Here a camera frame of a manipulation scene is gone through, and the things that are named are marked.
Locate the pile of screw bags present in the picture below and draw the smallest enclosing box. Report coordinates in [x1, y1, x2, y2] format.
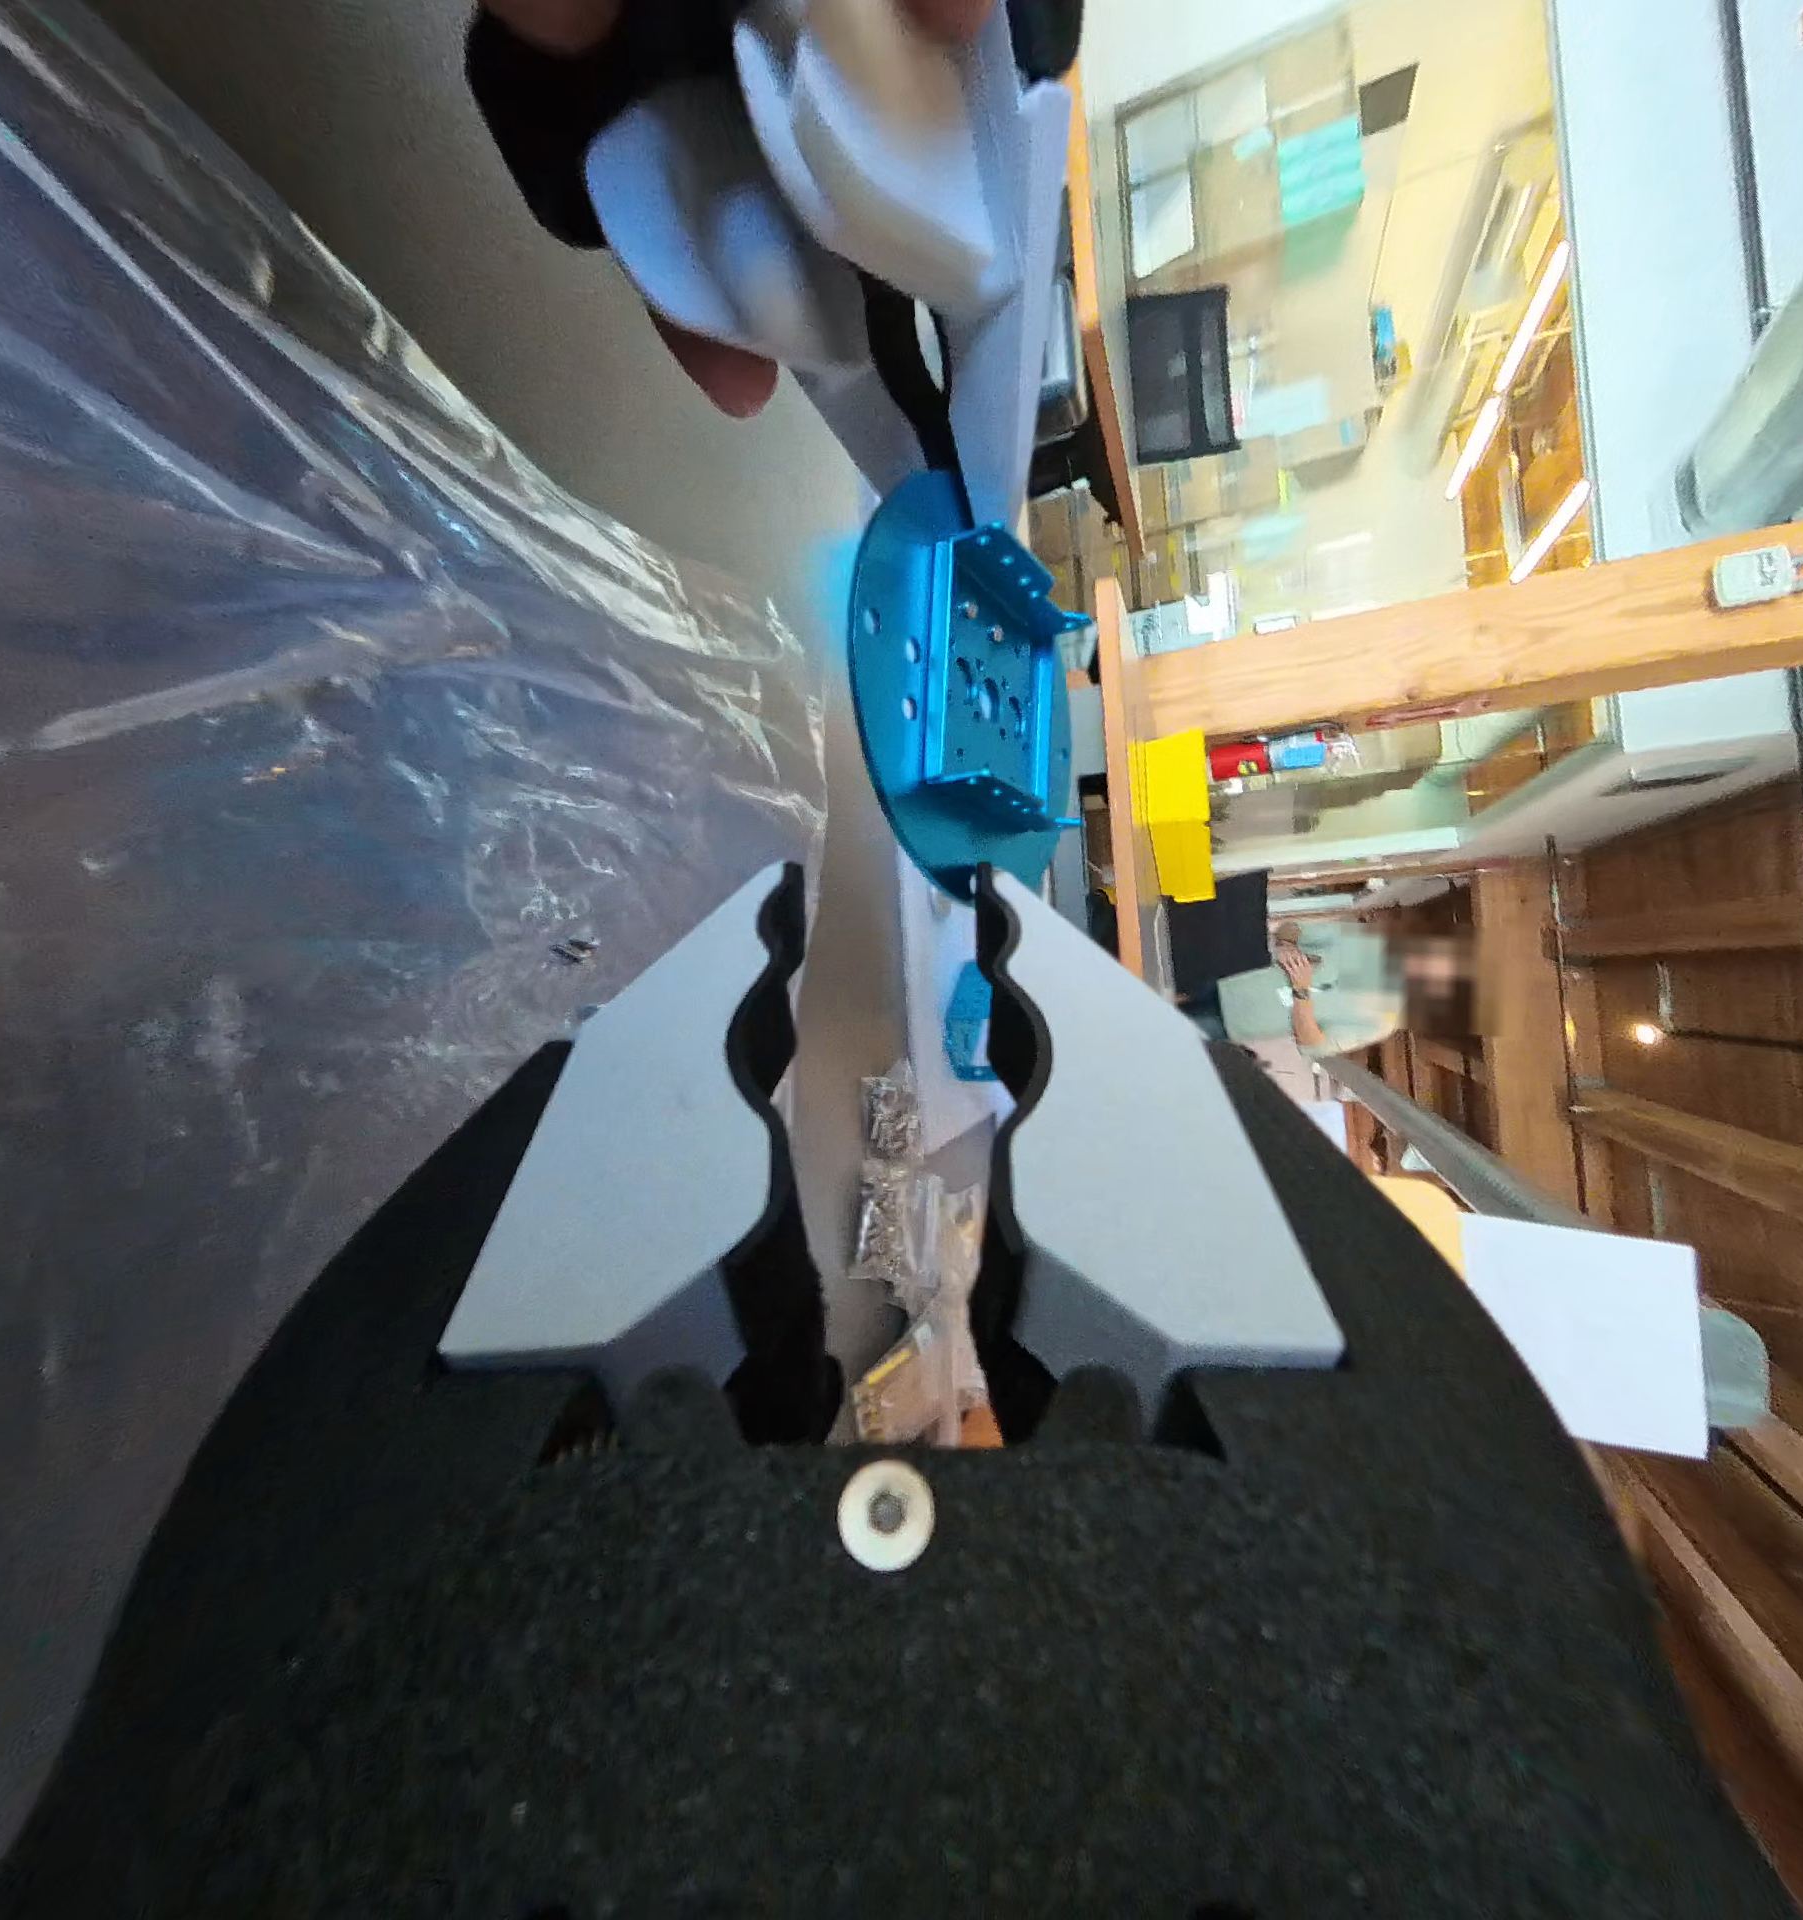
[837, 1068, 995, 1450]

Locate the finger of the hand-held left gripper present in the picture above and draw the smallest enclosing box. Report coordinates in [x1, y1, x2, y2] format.
[935, 41, 1077, 522]

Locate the clear plastic bag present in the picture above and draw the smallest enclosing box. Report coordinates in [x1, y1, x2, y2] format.
[0, 0, 831, 1891]

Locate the grey desk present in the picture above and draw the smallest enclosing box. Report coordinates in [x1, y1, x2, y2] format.
[84, 0, 933, 1052]

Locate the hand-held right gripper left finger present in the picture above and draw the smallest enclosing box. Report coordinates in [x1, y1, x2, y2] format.
[436, 862, 809, 1390]

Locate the yellow plastic bin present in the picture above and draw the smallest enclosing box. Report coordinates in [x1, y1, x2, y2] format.
[1129, 728, 1221, 906]

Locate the orange and white cardboard box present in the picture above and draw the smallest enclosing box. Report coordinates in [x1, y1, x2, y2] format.
[1351, 1169, 1713, 1463]

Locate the blue multi-hole box bracket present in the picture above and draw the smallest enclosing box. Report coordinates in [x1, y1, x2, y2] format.
[939, 960, 1005, 1079]

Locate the person's left hand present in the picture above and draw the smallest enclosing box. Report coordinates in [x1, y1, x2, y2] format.
[657, 311, 779, 422]

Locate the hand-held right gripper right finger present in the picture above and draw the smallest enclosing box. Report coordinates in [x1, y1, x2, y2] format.
[975, 871, 1349, 1390]

